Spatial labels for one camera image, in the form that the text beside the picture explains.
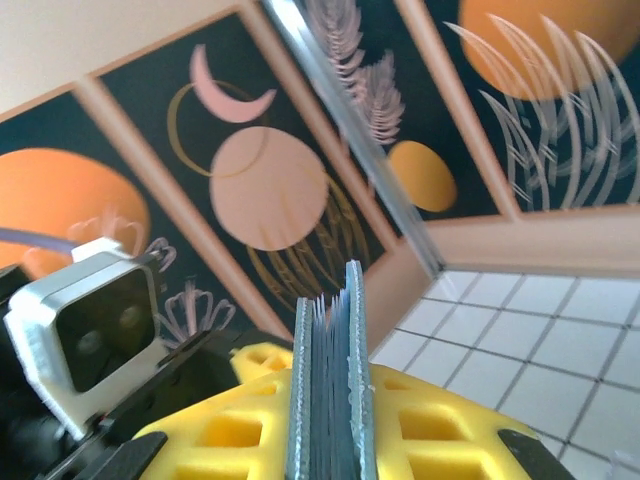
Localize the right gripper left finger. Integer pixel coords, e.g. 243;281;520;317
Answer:
117;344;294;480

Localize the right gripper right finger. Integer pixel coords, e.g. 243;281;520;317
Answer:
367;363;576;480

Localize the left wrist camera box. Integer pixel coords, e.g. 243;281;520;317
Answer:
3;238;164;442

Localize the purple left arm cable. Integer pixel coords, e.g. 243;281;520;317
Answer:
0;227;79;257

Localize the aluminium corner post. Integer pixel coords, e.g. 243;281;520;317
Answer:
260;0;444;277

